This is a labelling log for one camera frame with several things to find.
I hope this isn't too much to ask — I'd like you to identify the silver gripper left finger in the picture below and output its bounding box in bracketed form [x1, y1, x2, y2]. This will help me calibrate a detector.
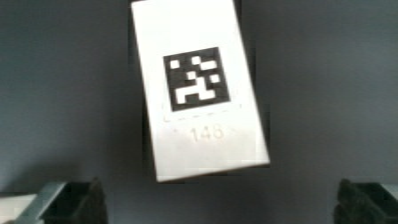
[14, 178, 108, 224]

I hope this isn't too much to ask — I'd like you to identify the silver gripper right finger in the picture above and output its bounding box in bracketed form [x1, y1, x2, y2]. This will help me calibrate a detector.
[332, 179, 398, 224]

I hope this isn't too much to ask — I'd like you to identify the white stool leg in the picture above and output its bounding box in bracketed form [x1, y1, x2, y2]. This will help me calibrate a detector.
[131, 0, 270, 182]

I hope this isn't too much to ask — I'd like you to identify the white left fence block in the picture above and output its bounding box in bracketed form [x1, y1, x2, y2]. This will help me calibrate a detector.
[0, 194, 37, 224]

